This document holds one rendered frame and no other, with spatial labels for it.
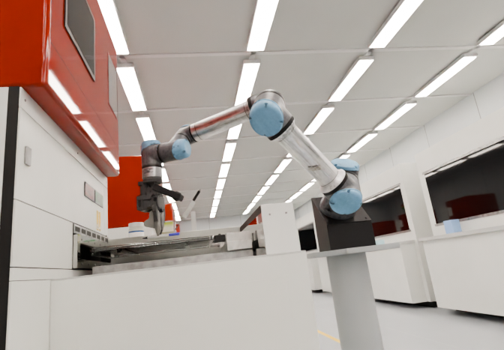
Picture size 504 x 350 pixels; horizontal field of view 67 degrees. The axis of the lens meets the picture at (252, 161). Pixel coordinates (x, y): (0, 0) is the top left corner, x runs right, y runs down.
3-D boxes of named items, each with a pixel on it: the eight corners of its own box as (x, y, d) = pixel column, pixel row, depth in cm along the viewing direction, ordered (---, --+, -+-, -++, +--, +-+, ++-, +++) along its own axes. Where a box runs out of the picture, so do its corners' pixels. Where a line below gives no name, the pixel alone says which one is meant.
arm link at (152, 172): (165, 169, 149) (157, 165, 141) (165, 180, 148) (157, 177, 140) (146, 172, 150) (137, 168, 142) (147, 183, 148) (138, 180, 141)
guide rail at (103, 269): (91, 276, 115) (91, 266, 116) (94, 276, 117) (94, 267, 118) (253, 258, 124) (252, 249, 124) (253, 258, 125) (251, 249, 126)
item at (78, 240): (70, 268, 106) (71, 234, 108) (106, 270, 148) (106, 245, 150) (77, 267, 106) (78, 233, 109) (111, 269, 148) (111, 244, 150)
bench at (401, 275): (415, 310, 498) (383, 164, 552) (359, 301, 669) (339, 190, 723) (487, 300, 516) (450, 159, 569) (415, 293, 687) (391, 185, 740)
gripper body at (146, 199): (145, 214, 145) (144, 183, 149) (166, 211, 144) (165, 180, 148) (136, 212, 138) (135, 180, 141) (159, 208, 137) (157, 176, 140)
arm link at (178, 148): (189, 130, 148) (164, 136, 151) (181, 142, 138) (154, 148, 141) (196, 148, 151) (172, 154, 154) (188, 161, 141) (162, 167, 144)
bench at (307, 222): (316, 294, 916) (303, 211, 969) (297, 291, 1087) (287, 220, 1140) (358, 288, 933) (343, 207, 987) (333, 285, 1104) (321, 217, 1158)
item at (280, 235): (266, 255, 104) (260, 204, 107) (243, 261, 156) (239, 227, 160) (300, 251, 105) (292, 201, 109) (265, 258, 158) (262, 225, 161)
